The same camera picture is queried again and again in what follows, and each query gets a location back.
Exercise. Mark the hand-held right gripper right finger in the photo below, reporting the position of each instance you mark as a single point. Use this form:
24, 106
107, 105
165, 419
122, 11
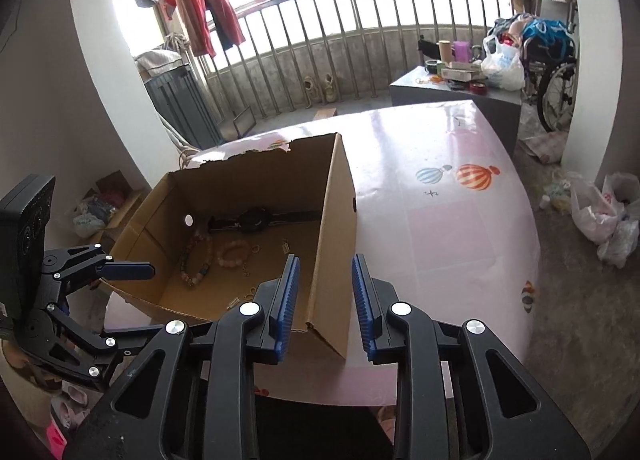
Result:
362, 310

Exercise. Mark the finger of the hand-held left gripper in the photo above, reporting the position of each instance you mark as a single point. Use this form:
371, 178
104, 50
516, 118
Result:
107, 355
127, 271

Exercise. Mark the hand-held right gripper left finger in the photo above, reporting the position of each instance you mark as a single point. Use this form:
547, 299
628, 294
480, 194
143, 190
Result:
285, 310

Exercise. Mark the cardboard box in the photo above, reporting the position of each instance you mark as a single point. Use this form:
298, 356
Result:
330, 250

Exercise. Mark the wrist watch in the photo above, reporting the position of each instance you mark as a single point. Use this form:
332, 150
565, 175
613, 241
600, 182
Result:
255, 220

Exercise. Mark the open cardboard carton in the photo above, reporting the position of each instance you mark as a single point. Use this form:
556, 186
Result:
125, 220

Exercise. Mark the small knotted plastic bag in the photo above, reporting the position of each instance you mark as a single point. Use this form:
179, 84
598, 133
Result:
89, 224

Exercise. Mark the pink cloth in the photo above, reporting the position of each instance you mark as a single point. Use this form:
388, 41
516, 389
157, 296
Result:
111, 199

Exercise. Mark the person's foot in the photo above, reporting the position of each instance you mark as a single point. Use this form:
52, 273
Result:
387, 422

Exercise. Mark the person's black pants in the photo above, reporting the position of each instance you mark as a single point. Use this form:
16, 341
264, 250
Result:
320, 430

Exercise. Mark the grey metal locker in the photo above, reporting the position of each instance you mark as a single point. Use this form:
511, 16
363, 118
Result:
185, 110

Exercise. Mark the small wooden stool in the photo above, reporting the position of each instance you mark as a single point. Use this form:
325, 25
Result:
325, 114

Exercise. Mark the folded bedding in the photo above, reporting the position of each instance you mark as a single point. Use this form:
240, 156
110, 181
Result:
160, 60

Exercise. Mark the beige shoe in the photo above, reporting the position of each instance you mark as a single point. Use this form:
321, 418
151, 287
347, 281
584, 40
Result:
330, 87
310, 90

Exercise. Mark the grey cabinet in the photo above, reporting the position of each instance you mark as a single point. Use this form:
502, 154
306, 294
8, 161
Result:
450, 95

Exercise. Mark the green bowl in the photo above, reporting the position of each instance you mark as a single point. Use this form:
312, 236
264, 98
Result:
431, 66

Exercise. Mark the crumpled white plastic bag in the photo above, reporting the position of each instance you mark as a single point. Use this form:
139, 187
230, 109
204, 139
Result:
622, 240
597, 210

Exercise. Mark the white flat box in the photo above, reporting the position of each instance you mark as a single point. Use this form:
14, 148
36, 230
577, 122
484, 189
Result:
462, 74

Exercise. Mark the purple cup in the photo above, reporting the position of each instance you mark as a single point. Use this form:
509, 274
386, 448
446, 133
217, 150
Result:
461, 52

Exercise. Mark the white plastic bag blue print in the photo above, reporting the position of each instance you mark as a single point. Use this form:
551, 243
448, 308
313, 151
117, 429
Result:
502, 67

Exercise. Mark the wheelchair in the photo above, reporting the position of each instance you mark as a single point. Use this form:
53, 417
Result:
555, 90

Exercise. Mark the pile of clothes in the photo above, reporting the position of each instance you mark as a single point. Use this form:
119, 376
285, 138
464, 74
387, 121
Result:
507, 30

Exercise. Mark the picture frame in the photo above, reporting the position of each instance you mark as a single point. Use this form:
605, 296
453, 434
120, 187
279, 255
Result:
244, 122

